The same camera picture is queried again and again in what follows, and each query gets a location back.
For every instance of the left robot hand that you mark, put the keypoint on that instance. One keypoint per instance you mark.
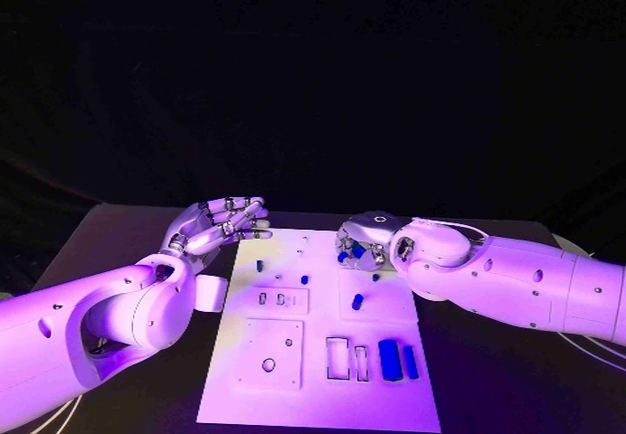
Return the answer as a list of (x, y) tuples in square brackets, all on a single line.
[(194, 223)]

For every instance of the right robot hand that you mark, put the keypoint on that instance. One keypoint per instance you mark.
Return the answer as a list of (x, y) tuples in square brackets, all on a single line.
[(370, 225)]

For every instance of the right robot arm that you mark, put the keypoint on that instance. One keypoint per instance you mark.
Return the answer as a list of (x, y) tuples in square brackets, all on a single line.
[(518, 284)]

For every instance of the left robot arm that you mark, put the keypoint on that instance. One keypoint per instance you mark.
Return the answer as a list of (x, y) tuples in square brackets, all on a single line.
[(53, 339)]

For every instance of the white task board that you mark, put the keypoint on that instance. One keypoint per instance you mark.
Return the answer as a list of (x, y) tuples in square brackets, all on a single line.
[(313, 393)]

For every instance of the thick blue cylinder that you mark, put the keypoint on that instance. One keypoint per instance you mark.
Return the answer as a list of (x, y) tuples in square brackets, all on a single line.
[(389, 359)]

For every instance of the thin blue cylinder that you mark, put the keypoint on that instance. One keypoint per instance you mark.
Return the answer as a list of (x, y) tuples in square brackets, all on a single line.
[(411, 362)]

